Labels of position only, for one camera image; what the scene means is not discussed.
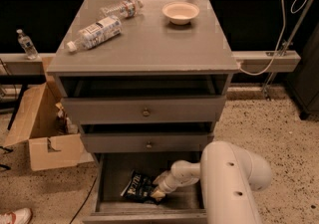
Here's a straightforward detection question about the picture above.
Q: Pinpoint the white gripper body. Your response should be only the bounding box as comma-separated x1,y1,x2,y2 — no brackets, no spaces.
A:
158,172,180,193

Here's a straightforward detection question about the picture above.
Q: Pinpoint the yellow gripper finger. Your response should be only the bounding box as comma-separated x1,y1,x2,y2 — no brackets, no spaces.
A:
151,188,166,202
153,171,169,185

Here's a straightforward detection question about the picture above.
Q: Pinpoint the blue chip bag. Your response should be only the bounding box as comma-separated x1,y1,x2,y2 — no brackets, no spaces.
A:
121,170,162,204

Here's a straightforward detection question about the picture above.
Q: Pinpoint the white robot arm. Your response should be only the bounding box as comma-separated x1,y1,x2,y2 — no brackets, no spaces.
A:
152,141,272,224

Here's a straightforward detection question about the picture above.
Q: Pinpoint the grey open bottom drawer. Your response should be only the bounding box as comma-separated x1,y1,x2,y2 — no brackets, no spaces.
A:
83,151,207,224

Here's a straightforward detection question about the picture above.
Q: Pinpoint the grey top drawer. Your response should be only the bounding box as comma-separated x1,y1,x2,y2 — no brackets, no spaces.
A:
62,97,225,124

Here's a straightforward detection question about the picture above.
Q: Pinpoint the grey middle drawer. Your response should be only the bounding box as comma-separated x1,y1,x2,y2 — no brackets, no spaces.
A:
81,132,213,153

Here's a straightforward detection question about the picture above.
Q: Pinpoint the grey drawer cabinet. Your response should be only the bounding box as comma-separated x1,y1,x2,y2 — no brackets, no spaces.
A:
46,0,240,224

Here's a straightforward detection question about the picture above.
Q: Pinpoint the open cardboard box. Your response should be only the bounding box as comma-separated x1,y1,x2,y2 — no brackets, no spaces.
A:
3,56,95,172

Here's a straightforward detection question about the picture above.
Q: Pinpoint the white red sneaker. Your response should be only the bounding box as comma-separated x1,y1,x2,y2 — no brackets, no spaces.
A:
0,208,32,224

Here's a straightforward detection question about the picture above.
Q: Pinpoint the large white-label water bottle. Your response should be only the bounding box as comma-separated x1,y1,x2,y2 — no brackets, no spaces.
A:
67,15,122,52

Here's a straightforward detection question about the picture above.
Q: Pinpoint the dark cabinet at right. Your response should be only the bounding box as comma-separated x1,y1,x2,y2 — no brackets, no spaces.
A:
287,24,319,119

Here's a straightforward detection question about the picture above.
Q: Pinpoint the white paper bowl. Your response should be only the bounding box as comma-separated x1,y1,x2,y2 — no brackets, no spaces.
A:
162,2,199,25

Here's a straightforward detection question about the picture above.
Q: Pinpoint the small clear water bottle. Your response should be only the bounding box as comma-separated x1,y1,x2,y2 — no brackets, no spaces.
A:
99,0,144,19

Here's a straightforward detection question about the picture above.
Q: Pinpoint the upright water bottle on ledge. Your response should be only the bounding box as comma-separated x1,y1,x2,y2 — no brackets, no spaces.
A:
17,29,38,60

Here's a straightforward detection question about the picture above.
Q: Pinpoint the metal diagonal pole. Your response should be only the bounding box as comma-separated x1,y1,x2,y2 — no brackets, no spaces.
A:
262,0,315,101

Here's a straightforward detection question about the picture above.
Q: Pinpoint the black floor cable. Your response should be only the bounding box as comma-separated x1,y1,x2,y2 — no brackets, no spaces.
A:
68,176,99,224

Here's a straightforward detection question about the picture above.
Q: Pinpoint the white cable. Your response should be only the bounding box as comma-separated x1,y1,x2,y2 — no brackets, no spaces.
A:
237,0,310,77

